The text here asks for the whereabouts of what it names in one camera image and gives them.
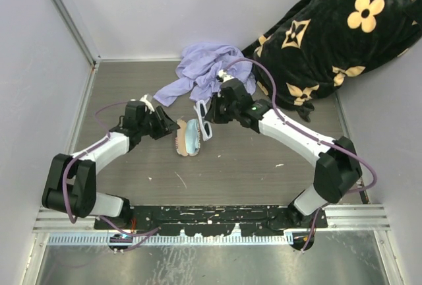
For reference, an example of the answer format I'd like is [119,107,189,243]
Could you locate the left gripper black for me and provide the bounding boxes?
[138,106,179,141]

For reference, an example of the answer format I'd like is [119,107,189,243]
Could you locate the printed glasses case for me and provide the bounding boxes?
[175,119,200,157]

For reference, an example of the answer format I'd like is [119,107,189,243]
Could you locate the white frame sunglasses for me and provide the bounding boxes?
[194,100,213,141]

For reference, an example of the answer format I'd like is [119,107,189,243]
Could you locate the light blue cleaning cloth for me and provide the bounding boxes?
[185,119,200,156]

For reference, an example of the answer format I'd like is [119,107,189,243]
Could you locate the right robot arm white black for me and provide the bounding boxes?
[205,79,362,228]

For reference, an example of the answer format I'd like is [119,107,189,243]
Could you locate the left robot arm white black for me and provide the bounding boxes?
[42,99,179,230]

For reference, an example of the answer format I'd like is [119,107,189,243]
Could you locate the crumpled lavender cloth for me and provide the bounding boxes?
[154,42,256,107]

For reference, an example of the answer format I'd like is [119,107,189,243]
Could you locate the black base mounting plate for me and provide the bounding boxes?
[107,205,314,237]

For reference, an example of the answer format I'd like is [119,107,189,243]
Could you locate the black floral plush blanket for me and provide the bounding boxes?
[243,0,421,121]

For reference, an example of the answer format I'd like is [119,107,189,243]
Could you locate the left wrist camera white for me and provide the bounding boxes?
[140,94,155,112]

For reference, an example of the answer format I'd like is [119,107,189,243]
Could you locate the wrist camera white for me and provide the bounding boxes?
[140,94,155,112]
[216,70,236,97]

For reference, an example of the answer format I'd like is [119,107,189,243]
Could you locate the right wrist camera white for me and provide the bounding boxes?
[216,70,236,97]

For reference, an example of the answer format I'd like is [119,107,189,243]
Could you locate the aluminium frame post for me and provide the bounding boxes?
[51,0,99,68]

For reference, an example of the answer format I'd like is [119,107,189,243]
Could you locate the slotted grey cable duct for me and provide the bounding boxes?
[47,229,293,247]

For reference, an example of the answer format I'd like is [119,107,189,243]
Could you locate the aluminium front rail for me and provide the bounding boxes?
[32,205,391,233]

